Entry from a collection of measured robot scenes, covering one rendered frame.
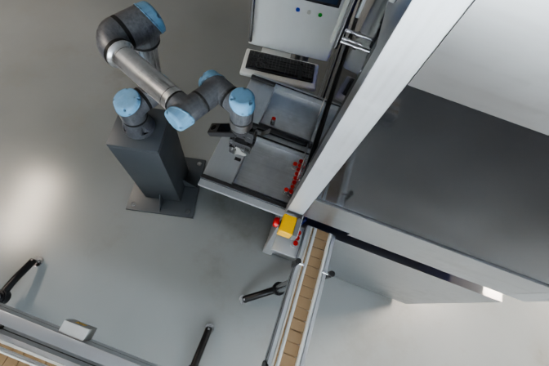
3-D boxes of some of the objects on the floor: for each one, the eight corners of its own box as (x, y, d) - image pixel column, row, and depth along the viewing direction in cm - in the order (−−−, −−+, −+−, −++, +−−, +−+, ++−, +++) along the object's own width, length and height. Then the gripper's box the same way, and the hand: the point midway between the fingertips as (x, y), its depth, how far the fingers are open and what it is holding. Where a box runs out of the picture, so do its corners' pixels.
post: (274, 247, 212) (606, -206, 25) (270, 255, 209) (621, -183, 22) (265, 243, 212) (530, -230, 25) (261, 252, 209) (535, -210, 22)
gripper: (250, 140, 98) (247, 167, 117) (260, 119, 102) (255, 149, 121) (225, 131, 98) (226, 160, 117) (236, 111, 103) (235, 141, 121)
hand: (234, 150), depth 118 cm, fingers closed
